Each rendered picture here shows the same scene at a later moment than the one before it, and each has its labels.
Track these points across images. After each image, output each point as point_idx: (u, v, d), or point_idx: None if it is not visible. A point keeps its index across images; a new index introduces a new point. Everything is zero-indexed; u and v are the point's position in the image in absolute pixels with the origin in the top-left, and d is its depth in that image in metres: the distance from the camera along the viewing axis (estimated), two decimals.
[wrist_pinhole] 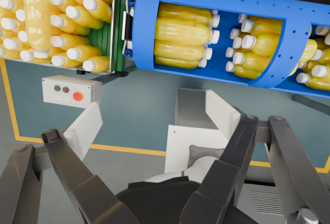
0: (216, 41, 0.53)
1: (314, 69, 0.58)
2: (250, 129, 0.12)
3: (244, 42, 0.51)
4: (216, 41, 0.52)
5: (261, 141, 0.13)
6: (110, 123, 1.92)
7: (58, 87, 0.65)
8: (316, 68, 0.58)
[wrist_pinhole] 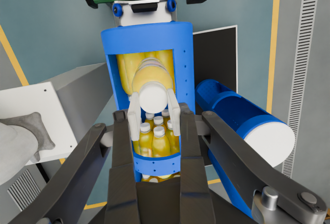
0: (145, 103, 0.22)
1: (154, 179, 0.74)
2: (192, 123, 0.13)
3: (157, 129, 0.58)
4: (145, 103, 0.22)
5: None
6: None
7: None
8: (155, 180, 0.74)
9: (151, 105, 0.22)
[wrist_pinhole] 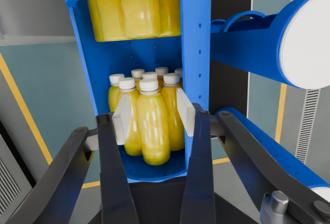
0: None
1: (128, 78, 0.40)
2: (206, 123, 0.13)
3: None
4: None
5: (211, 133, 0.15)
6: None
7: None
8: (130, 78, 0.40)
9: None
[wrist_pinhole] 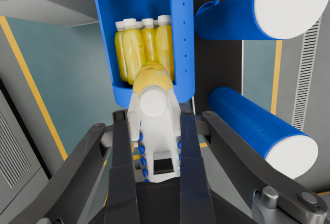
0: None
1: None
2: (192, 123, 0.13)
3: None
4: None
5: None
6: None
7: None
8: (132, 19, 0.51)
9: None
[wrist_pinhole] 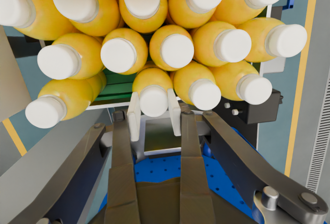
0: (107, 60, 0.19)
1: None
2: (192, 123, 0.13)
3: None
4: (108, 60, 0.19)
5: None
6: None
7: None
8: None
9: (115, 62, 0.19)
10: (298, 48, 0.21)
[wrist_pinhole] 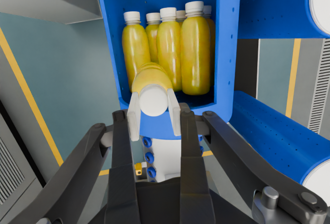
0: None
1: (156, 96, 0.21)
2: (192, 123, 0.13)
3: None
4: None
5: None
6: None
7: None
8: (160, 98, 0.21)
9: None
10: None
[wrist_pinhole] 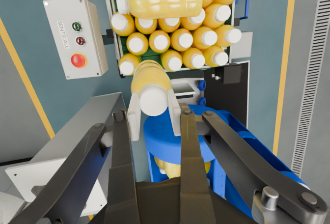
0: (156, 43, 0.46)
1: (157, 96, 0.21)
2: (192, 123, 0.13)
3: None
4: (157, 43, 0.46)
5: None
6: (41, 18, 1.36)
7: (79, 29, 0.43)
8: (160, 98, 0.22)
9: (159, 44, 0.47)
10: (238, 39, 0.48)
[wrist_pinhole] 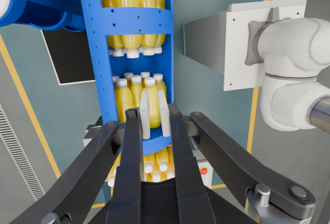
0: (158, 178, 0.81)
1: (162, 169, 0.79)
2: (180, 123, 0.13)
3: (134, 57, 0.54)
4: (158, 178, 0.81)
5: None
6: (227, 113, 1.99)
7: None
8: (161, 169, 0.79)
9: (157, 178, 0.81)
10: (109, 182, 0.79)
